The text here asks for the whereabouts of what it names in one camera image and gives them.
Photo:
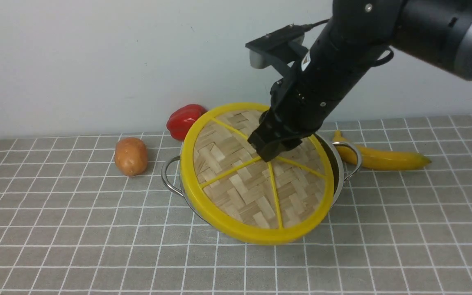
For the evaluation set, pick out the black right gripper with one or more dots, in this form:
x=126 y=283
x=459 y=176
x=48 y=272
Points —
x=324 y=76

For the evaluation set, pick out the woven bamboo steamer lid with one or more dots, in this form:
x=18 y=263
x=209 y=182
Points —
x=245 y=197

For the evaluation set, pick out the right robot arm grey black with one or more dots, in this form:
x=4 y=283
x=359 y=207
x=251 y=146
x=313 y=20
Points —
x=438 y=32

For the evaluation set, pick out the red bell pepper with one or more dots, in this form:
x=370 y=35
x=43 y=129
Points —
x=181 y=120

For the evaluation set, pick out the yellow banana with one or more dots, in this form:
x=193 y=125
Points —
x=381 y=159

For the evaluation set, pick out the brown potato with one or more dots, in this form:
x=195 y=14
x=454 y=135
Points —
x=131 y=156

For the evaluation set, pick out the grey checked tablecloth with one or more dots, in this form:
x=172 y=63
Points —
x=70 y=224

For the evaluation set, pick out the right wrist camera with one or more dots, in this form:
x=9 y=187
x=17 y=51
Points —
x=279 y=47

